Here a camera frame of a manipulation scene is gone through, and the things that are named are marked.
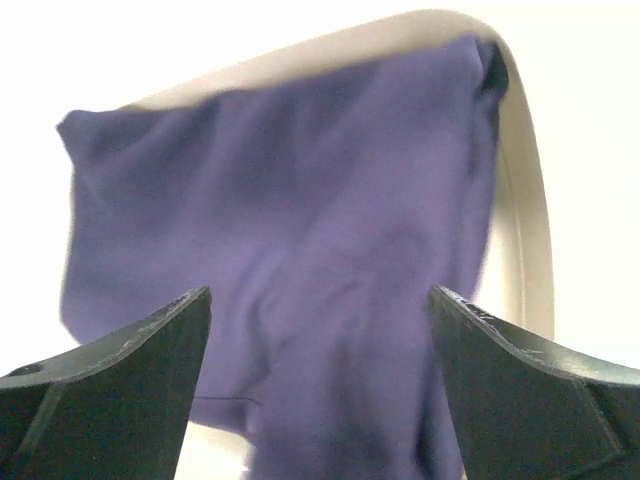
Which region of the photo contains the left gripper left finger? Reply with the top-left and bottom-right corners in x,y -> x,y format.
1,287 -> 211,479

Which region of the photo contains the dark purple garment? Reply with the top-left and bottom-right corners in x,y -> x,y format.
58,36 -> 508,479

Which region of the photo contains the cream plastic basin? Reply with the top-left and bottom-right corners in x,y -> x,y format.
114,8 -> 557,451

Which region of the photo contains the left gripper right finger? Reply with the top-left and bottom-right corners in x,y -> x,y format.
428,286 -> 639,480

